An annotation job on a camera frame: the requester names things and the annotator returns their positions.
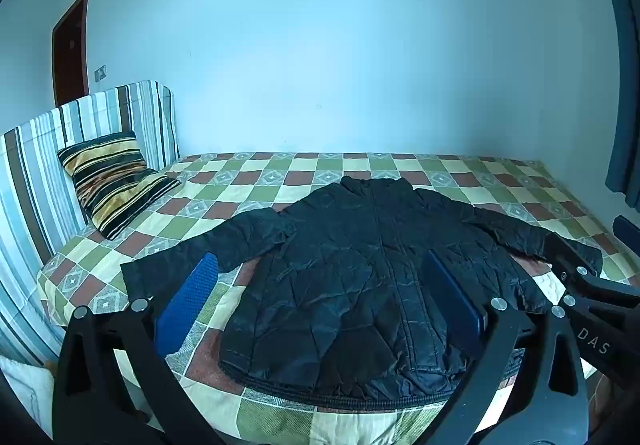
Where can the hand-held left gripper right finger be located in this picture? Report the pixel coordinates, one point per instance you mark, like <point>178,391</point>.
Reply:
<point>452,297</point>

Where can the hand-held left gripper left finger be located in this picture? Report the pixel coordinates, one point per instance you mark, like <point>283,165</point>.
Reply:
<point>187,305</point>

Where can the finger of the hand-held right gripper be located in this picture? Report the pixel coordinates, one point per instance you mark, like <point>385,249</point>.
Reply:
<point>627,235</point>
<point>575,282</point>

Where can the black puffer jacket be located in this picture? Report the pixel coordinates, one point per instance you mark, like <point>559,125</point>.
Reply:
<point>360,285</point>

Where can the checkered bedspread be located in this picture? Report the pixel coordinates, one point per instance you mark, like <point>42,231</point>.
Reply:
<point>225,205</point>

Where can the blue curtain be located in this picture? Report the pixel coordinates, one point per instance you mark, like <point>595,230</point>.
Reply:
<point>622,100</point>

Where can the striped yellow black pillow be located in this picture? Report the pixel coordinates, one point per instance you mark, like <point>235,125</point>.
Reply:
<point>112,180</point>

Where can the white cloth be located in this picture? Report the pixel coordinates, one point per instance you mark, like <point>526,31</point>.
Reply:
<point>25,390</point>

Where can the striped padded headboard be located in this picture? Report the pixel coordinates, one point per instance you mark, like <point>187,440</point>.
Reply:
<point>35,165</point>

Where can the brown wooden door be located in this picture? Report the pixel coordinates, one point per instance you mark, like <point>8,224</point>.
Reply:
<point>70,55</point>

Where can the wall light switch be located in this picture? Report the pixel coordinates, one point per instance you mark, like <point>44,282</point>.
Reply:
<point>100,73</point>

